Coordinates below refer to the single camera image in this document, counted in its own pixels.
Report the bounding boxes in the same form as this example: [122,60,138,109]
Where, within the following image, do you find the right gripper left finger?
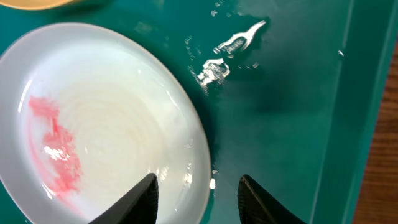
[89,173,159,224]

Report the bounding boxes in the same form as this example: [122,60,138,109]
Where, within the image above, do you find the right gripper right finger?
[238,174,305,224]

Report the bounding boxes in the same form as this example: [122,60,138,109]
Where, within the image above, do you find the light blue plate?
[1,22,211,223]

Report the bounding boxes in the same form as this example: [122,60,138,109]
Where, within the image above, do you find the teal plastic tray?
[1,0,397,223]

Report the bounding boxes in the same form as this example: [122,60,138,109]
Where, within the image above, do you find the upper yellow-green plate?
[1,0,75,11]

